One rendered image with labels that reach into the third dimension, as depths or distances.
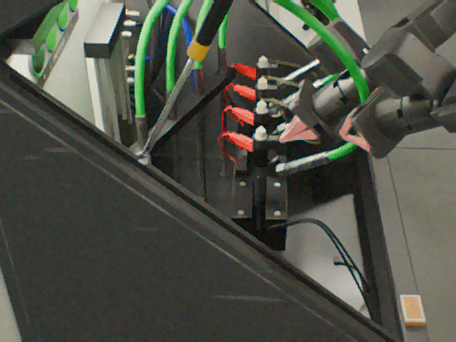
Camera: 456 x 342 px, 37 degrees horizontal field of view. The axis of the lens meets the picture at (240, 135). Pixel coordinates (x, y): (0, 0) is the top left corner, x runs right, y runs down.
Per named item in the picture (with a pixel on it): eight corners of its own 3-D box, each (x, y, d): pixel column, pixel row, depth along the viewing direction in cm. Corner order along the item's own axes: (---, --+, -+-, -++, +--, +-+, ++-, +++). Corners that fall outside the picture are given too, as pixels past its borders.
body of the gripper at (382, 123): (345, 122, 88) (380, 111, 81) (391, 78, 92) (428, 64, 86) (374, 161, 89) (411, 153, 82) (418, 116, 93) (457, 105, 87)
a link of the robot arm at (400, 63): (484, 130, 72) (516, 72, 75) (411, 57, 69) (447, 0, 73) (410, 146, 83) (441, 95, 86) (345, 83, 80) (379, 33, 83)
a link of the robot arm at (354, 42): (423, 54, 97) (412, 44, 105) (371, -5, 95) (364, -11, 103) (359, 109, 100) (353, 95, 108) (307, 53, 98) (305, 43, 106)
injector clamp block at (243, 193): (284, 278, 127) (287, 218, 118) (231, 276, 127) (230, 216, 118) (282, 164, 154) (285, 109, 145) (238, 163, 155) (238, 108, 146)
